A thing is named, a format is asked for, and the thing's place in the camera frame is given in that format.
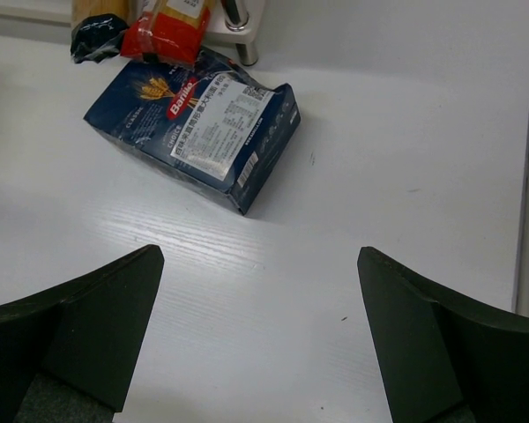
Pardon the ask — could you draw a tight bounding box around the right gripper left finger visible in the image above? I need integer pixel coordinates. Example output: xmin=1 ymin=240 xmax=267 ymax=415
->
xmin=0 ymin=245 xmax=164 ymax=422

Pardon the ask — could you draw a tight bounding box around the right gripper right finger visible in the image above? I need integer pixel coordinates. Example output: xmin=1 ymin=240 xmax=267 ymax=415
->
xmin=357 ymin=247 xmax=529 ymax=422

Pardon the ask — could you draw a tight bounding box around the blue Barilla pasta box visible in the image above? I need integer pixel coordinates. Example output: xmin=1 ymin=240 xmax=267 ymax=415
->
xmin=84 ymin=48 xmax=301 ymax=215

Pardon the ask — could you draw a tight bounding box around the yellow spaghetti pack blue label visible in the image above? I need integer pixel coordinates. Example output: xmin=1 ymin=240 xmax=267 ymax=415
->
xmin=71 ymin=0 xmax=134 ymax=63

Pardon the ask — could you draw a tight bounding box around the red spaghetti pack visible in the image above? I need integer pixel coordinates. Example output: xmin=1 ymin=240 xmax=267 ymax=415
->
xmin=120 ymin=0 xmax=215 ymax=69

